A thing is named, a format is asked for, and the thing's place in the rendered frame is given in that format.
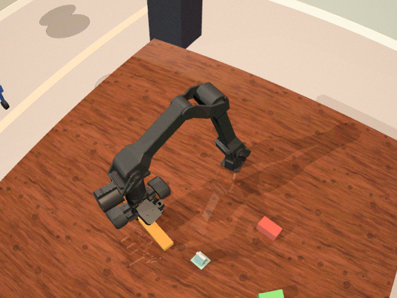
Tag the orange bar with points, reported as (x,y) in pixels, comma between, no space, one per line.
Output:
(157,233)

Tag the salmon pink rectangular block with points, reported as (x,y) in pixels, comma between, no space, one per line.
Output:
(268,228)

